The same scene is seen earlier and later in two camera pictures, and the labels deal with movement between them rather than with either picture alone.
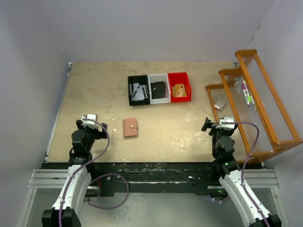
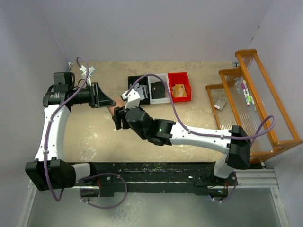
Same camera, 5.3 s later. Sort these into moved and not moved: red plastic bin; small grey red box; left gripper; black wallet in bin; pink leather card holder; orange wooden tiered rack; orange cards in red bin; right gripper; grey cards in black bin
Moved: left gripper; right gripper; pink leather card holder
Not moved: black wallet in bin; red plastic bin; orange wooden tiered rack; small grey red box; orange cards in red bin; grey cards in black bin
